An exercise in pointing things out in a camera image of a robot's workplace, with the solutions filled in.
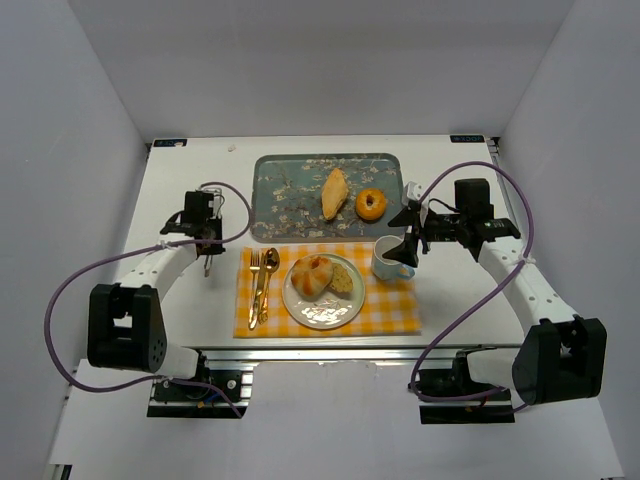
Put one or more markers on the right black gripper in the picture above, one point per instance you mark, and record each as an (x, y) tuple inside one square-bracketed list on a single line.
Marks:
[(415, 235)]

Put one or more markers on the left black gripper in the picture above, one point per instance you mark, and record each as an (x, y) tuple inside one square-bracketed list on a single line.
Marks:
[(210, 248)]

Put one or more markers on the metal serving tongs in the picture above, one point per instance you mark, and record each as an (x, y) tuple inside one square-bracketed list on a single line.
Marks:
[(213, 227)]

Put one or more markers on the brown seeded bread slice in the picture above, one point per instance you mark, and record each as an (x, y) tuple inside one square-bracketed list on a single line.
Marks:
[(341, 281)]

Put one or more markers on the round twisted bread roll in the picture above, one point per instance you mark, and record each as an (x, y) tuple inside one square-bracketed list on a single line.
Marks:
[(311, 275)]

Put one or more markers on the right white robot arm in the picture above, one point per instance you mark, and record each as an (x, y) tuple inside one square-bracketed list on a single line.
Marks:
[(562, 355)]

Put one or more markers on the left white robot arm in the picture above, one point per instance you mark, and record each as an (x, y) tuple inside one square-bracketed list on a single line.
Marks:
[(126, 328)]

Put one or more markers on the long pale bread loaf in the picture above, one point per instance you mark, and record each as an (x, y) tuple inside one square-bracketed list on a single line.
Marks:
[(334, 194)]

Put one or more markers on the white and blue cup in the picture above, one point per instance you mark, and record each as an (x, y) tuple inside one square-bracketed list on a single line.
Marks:
[(387, 270)]

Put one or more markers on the gold fork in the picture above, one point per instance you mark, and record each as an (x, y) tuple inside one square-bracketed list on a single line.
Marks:
[(254, 268)]

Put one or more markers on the gold knife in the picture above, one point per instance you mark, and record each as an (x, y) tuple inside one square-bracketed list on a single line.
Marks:
[(259, 289)]

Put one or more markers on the gold spoon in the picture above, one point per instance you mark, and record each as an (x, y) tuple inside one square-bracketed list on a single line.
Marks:
[(272, 265)]

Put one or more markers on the yellow checkered placemat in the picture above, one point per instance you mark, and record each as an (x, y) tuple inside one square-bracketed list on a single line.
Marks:
[(390, 307)]

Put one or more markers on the blue floral tray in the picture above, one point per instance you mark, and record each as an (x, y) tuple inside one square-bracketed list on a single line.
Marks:
[(286, 197)]

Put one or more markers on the left blue corner label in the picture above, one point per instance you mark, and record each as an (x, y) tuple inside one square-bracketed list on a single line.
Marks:
[(169, 143)]

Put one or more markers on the blue corner label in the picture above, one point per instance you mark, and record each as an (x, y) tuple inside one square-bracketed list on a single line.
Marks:
[(169, 143), (457, 138)]

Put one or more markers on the white and green plate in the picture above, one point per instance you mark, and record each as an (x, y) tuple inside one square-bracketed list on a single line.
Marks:
[(329, 309)]

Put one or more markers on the right blue corner label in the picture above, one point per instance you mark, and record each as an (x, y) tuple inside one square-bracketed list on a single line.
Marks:
[(457, 138)]

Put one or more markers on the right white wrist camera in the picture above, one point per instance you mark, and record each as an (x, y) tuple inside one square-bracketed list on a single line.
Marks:
[(412, 198)]

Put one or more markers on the orange ring donut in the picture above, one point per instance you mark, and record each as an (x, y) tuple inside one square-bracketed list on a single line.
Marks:
[(370, 204)]

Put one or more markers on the aluminium front rail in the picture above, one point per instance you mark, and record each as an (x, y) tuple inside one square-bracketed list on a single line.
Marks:
[(233, 358)]

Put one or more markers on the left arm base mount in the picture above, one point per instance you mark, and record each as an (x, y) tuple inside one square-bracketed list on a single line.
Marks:
[(220, 390)]

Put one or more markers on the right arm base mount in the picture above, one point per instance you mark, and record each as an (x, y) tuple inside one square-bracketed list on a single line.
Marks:
[(457, 399)]

